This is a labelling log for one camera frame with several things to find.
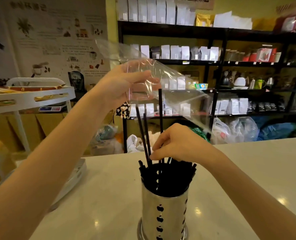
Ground person's right hand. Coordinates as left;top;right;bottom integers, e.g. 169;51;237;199
149;123;214;165

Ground person's left hand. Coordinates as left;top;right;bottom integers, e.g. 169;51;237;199
95;63;161;111

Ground long black straw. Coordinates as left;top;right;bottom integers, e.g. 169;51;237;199
143;113;152;159
135;105;151;168
158;88;164;135

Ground clear plastic bag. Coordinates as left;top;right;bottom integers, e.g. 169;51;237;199
95;38;213;135

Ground person's left forearm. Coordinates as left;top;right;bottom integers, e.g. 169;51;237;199
0;82;111;240

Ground person's right forearm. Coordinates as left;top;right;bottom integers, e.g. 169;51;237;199
199;145;296;240

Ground bunch of black straws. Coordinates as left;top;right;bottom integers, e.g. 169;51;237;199
138;157;197;198

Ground small white plastic bag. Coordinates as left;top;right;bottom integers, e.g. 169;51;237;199
126;134;145;153

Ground row of white boxed packets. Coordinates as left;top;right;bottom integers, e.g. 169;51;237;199
129;102;191;118

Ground black white patterned tag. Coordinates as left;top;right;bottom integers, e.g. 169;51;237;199
116;103;130;119

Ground row of white labelled packets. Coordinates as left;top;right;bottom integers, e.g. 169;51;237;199
160;75;194;90

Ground row of small white packets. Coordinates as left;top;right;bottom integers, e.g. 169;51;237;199
130;44;221;61

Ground perforated steel straw holder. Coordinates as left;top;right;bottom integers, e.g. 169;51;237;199
137;170;190;240

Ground row of tall white packets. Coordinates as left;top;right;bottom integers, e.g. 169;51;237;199
117;0;196;26

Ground white plastic bags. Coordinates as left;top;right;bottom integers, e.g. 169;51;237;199
210;116;260;145

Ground group of white coffee bags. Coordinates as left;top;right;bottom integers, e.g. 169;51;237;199
214;98;249;115

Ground gold foil packet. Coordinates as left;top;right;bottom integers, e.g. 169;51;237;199
196;13;215;27

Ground black kettle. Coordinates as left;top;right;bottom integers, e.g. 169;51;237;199
221;70;235;87

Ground black metal shelving unit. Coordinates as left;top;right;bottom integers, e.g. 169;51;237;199
117;20;296;154

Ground small digital scale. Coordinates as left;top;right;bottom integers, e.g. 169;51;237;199
38;106;63;112

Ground white countertop appliance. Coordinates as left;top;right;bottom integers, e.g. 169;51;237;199
48;158;87;213

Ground white kettle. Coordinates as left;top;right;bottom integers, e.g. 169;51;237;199
234;77;248;88

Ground pile of white paper bags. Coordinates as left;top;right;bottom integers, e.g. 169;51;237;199
213;11;253;30

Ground cardboard boxes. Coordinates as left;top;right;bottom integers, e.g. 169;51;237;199
0;113;71;154

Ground row of black packets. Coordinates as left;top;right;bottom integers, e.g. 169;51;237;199
248;101;286;113

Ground white trolley cart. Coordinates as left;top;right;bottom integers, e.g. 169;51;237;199
0;77;76;154

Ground blue plastic bag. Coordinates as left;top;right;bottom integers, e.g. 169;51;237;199
257;122;296;142

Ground gold foil bags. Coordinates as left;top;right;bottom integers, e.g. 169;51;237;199
0;84;69;108

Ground group of red boxes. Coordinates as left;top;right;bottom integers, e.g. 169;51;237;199
242;47;281;63

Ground illustrated wall poster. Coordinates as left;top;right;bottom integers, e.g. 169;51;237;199
2;0;111;91

